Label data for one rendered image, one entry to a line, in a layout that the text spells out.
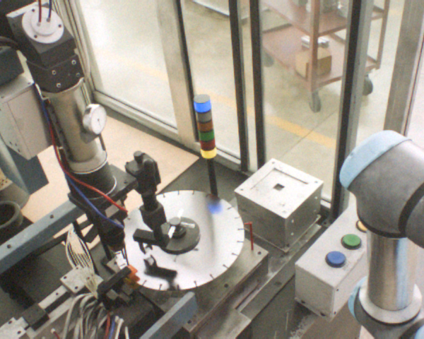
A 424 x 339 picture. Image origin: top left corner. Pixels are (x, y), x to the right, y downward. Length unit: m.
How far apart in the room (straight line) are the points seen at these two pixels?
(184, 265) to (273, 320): 0.29
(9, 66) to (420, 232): 0.67
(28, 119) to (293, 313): 0.81
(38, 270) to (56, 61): 0.78
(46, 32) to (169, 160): 1.06
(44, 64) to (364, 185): 0.51
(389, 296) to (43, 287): 0.87
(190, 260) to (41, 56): 0.61
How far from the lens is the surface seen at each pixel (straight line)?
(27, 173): 1.01
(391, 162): 0.74
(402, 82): 1.15
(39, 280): 1.41
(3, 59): 0.87
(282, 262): 1.39
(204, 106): 1.30
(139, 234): 1.14
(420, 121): 3.28
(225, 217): 1.25
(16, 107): 0.85
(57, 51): 0.78
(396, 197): 0.72
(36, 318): 1.26
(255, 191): 1.39
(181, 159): 1.76
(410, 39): 1.11
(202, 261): 1.16
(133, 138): 1.91
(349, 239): 1.26
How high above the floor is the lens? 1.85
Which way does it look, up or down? 41 degrees down
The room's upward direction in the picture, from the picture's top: 9 degrees counter-clockwise
